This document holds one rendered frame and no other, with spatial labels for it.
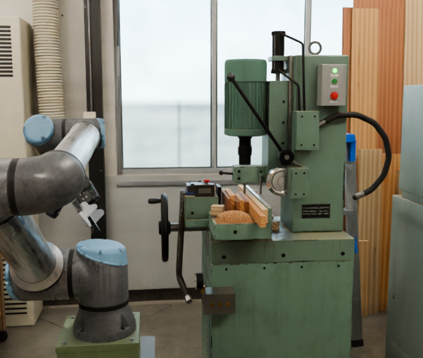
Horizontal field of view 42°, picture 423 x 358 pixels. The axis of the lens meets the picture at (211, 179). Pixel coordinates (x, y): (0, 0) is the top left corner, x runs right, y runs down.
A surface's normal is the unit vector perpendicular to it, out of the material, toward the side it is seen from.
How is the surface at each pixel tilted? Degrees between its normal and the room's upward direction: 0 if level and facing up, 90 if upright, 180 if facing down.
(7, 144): 90
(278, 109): 90
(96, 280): 90
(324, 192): 90
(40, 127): 69
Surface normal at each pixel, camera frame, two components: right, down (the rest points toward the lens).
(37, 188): 0.54, 0.09
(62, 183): 0.80, -0.01
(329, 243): 0.10, 0.15
